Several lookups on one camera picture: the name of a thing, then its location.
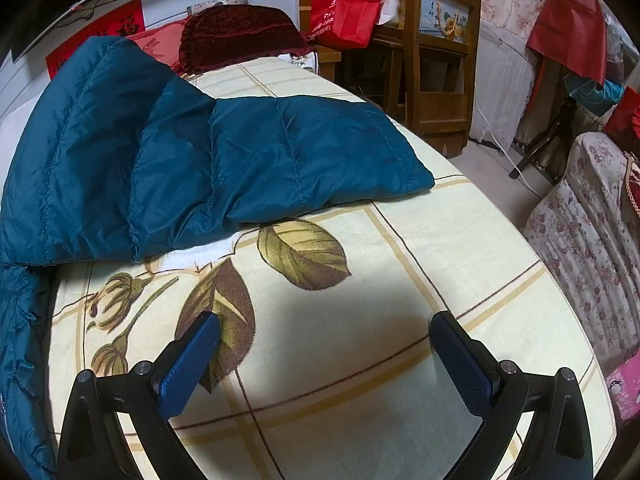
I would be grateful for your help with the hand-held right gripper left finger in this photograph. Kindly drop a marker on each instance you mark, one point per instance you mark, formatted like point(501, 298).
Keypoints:
point(187, 365)

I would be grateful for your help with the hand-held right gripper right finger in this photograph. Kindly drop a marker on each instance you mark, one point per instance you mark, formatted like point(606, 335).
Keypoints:
point(462, 367)

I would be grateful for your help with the teal down jacket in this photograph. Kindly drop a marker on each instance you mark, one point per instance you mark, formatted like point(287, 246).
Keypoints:
point(150, 160)

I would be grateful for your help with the cream floral bedsheet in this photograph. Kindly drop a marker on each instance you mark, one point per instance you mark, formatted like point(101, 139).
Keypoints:
point(350, 360)

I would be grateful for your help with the pink printed cloth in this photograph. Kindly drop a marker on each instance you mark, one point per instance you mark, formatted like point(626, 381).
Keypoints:
point(625, 395)

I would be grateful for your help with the floral covered armchair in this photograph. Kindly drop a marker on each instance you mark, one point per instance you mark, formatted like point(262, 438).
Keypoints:
point(575, 240)

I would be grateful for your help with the dark wooden stand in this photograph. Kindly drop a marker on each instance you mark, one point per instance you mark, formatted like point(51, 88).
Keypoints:
point(545, 135)

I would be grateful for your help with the wooden chair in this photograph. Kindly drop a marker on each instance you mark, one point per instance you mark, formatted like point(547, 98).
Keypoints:
point(440, 110)

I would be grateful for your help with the white pillow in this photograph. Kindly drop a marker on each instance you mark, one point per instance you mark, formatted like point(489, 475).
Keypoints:
point(17, 125)

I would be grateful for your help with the blue printed cloth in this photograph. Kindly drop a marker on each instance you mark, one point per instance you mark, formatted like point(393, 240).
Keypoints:
point(592, 90)

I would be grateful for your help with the red fringed cushion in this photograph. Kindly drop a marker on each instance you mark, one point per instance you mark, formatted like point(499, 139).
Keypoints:
point(160, 40)

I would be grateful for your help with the dark red velvet pillow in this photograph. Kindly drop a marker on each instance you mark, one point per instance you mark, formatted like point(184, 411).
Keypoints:
point(240, 35)

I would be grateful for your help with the red hanging cloth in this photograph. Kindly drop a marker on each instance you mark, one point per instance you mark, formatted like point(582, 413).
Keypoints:
point(570, 25)

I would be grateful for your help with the red shopping bag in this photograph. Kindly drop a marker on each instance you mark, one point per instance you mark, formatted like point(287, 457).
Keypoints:
point(345, 15)

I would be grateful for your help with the red wall poster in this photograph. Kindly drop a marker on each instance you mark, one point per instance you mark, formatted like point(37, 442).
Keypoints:
point(125, 20)

